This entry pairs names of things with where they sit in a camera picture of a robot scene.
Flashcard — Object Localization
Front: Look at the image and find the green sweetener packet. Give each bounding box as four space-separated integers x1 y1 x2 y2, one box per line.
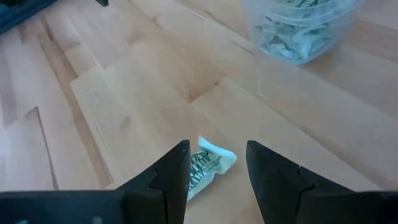
254 21 332 62
186 135 238 202

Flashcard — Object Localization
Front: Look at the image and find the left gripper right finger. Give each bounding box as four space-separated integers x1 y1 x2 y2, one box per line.
246 139 355 224

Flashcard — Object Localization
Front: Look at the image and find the clear plastic tub with label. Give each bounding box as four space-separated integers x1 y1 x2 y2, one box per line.
241 0 363 66

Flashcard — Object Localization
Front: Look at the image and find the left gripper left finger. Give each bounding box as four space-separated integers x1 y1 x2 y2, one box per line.
116 139 192 224

